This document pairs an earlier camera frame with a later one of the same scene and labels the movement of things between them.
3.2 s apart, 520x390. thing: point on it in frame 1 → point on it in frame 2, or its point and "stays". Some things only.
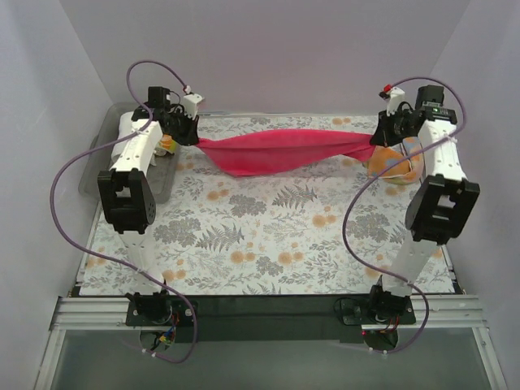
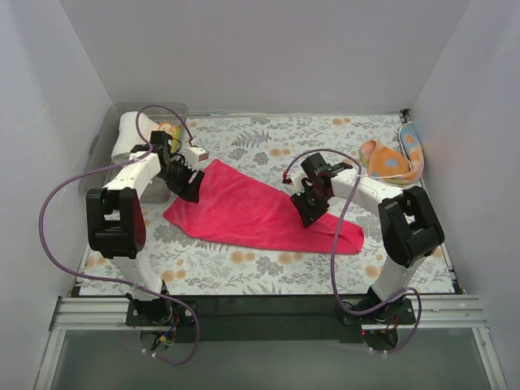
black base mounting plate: [272, 318] stays
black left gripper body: [189, 131] → [184, 179]
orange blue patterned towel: [398, 164] stays
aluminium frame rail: [459, 312] stays
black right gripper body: [382, 134] → [310, 199]
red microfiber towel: [253, 153] → [239, 205]
